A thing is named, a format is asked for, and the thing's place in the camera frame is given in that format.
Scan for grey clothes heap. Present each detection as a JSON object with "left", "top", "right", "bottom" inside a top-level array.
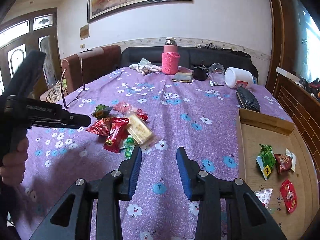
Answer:
[{"left": 195, "top": 42, "right": 223, "bottom": 50}]

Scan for white and red snack packet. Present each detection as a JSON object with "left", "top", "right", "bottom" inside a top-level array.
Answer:
[{"left": 254, "top": 189, "right": 273, "bottom": 208}]

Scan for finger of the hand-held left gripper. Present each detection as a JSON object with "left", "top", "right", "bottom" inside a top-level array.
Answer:
[{"left": 31, "top": 112, "right": 92, "bottom": 129}]

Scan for white plastic jar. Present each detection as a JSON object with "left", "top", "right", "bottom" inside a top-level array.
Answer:
[{"left": 224, "top": 67, "right": 253, "bottom": 88}]

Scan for wooden partition cabinet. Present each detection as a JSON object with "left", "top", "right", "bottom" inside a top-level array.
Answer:
[{"left": 264, "top": 0, "right": 320, "bottom": 150}]

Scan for brown padded chair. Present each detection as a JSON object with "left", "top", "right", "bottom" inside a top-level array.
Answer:
[
  {"left": 61, "top": 52, "right": 84, "bottom": 93},
  {"left": 80, "top": 45, "right": 122, "bottom": 85}
]

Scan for black bag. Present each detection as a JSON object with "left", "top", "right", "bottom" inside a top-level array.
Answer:
[{"left": 220, "top": 49, "right": 252, "bottom": 59}]

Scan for small wall plaque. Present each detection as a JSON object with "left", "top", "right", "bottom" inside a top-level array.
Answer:
[{"left": 79, "top": 25, "right": 90, "bottom": 40}]

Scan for purple eyeglasses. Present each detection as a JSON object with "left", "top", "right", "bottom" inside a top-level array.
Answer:
[{"left": 61, "top": 59, "right": 89, "bottom": 108}]

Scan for purple floral tablecloth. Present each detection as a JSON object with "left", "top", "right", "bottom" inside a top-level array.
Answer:
[{"left": 0, "top": 65, "right": 300, "bottom": 240}]

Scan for dark red snack packet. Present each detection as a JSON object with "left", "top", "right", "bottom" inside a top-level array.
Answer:
[{"left": 274, "top": 149, "right": 296, "bottom": 175}]

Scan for pink thermos with knitted sleeve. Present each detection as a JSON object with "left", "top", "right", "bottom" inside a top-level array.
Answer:
[{"left": 162, "top": 37, "right": 181, "bottom": 75}]

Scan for olive folded pouch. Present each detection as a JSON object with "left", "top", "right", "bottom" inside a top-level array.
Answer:
[{"left": 171, "top": 72, "right": 194, "bottom": 83}]

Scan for wooden glazed door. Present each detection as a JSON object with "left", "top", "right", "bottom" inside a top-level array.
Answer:
[{"left": 0, "top": 7, "right": 62, "bottom": 98}]

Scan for black mug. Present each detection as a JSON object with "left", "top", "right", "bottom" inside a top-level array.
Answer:
[{"left": 193, "top": 61, "right": 210, "bottom": 81}]

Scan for black sofa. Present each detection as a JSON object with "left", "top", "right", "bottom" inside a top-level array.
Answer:
[{"left": 121, "top": 46, "right": 259, "bottom": 85}]

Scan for black glasses case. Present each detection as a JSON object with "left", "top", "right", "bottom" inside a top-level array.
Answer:
[{"left": 236, "top": 87, "right": 261, "bottom": 113}]

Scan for person's left hand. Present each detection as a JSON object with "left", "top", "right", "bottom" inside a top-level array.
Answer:
[{"left": 0, "top": 137, "right": 29, "bottom": 188}]

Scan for clear plastic cup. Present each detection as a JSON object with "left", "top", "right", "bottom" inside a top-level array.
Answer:
[{"left": 209, "top": 62, "right": 225, "bottom": 83}]

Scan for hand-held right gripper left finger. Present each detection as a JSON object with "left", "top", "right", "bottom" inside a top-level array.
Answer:
[{"left": 30, "top": 146, "right": 142, "bottom": 240}]

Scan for person's left forearm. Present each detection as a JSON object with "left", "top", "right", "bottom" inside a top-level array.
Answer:
[{"left": 0, "top": 180, "right": 23, "bottom": 240}]

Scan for etched glass panel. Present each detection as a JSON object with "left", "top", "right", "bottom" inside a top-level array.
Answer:
[{"left": 291, "top": 0, "right": 320, "bottom": 80}]

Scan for long red snack packet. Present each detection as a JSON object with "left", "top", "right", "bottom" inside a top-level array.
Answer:
[{"left": 104, "top": 118, "right": 130, "bottom": 153}]

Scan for white crumpled cloth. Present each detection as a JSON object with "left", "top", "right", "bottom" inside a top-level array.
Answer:
[{"left": 129, "top": 58, "right": 163, "bottom": 75}]

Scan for green snack packet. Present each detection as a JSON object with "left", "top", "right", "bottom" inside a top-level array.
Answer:
[
  {"left": 256, "top": 144, "right": 277, "bottom": 181},
  {"left": 92, "top": 104, "right": 113, "bottom": 120}
]

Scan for green candy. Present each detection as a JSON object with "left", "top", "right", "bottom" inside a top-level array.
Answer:
[{"left": 124, "top": 136, "right": 135, "bottom": 159}]

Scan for shiny red snack packet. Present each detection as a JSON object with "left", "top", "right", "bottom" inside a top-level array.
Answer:
[{"left": 86, "top": 117, "right": 113, "bottom": 137}]

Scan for clutter of small shelf things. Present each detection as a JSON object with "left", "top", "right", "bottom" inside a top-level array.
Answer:
[{"left": 299, "top": 76, "right": 320, "bottom": 98}]

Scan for cardboard box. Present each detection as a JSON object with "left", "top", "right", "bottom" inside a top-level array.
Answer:
[{"left": 236, "top": 108, "right": 320, "bottom": 240}]

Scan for flat white box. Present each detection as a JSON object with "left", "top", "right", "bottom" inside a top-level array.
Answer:
[{"left": 276, "top": 66, "right": 303, "bottom": 83}]

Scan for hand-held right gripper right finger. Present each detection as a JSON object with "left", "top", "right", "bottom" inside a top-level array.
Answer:
[{"left": 176, "top": 147, "right": 287, "bottom": 240}]

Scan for tiger print bag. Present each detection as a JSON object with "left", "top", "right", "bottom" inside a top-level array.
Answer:
[{"left": 40, "top": 80, "right": 69, "bottom": 103}]

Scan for pink snack packet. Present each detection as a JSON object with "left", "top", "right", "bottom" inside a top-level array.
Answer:
[{"left": 113, "top": 102, "right": 140, "bottom": 115}]

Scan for yellow biscuit packet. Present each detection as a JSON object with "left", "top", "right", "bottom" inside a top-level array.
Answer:
[{"left": 125, "top": 112, "right": 153, "bottom": 146}]

